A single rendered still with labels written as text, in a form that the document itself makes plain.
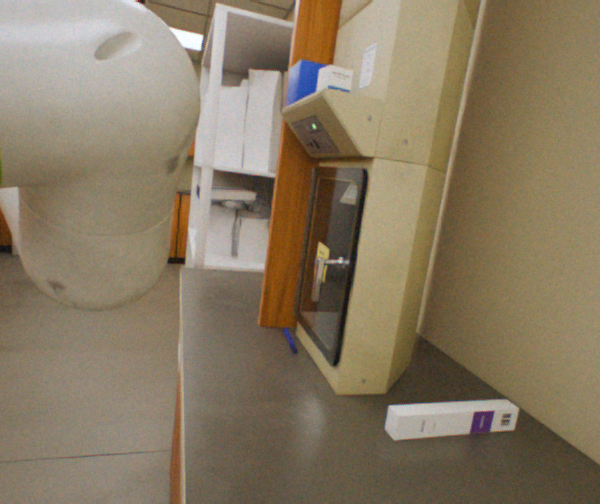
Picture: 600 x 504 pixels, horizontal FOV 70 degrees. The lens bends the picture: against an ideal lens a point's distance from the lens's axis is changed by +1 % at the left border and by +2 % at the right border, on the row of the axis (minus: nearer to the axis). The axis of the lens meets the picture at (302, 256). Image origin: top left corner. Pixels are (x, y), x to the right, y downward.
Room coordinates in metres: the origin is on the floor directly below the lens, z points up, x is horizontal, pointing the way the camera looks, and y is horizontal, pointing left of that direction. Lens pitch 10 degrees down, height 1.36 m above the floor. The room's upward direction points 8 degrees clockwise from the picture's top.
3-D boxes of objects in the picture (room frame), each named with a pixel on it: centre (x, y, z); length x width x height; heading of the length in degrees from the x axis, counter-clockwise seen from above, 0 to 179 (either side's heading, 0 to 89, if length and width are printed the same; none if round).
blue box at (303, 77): (1.02, 0.03, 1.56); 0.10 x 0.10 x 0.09; 18
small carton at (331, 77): (0.88, -0.01, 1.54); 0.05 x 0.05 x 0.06; 25
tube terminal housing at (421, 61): (0.98, -0.18, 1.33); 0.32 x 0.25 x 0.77; 18
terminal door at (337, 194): (0.94, -0.05, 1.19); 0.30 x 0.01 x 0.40; 17
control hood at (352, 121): (0.92, 0.00, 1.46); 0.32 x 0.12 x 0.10; 18
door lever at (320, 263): (0.83, -0.05, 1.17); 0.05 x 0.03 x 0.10; 107
